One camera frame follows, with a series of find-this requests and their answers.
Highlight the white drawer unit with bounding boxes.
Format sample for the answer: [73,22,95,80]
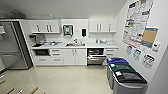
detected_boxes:
[104,47,119,59]
[33,48,64,67]

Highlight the stainless steel sink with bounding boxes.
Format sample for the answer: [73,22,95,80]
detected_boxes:
[65,42,87,48]

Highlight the white two-door base cabinet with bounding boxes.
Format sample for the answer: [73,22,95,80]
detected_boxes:
[62,48,88,66]

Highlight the blue recycling bin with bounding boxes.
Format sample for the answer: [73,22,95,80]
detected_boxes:
[106,57,129,83]

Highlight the black and white sign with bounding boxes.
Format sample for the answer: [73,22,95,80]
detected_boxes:
[141,53,156,70]

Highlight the black built-in microwave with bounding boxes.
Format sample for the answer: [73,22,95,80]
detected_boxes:
[34,48,51,57]

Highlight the stainless steel refrigerator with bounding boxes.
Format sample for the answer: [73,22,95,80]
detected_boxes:
[0,20,34,71]

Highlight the stainless steel dishwasher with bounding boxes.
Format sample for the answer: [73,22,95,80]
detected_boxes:
[86,48,107,67]

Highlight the wall notice board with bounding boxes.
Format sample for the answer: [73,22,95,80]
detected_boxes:
[122,0,155,50]

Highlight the chrome faucet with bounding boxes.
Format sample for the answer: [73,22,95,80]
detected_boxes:
[73,38,80,45]

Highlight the green recycling sign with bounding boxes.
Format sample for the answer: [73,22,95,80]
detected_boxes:
[132,48,143,62]

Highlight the stack of white plates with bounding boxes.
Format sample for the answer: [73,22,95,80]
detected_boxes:
[100,38,108,45]

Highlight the dark coffee machine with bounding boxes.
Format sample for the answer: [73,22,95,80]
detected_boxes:
[29,34,44,48]

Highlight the blue spray bottle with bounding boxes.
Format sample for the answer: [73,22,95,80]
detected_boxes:
[49,14,54,22]

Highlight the brown notice board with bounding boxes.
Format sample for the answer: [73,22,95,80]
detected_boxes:
[140,27,159,50]

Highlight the white thermostat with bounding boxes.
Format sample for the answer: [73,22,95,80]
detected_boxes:
[152,41,162,52]

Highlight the steel paper towel dispenser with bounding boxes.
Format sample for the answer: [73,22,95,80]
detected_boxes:
[62,23,75,38]

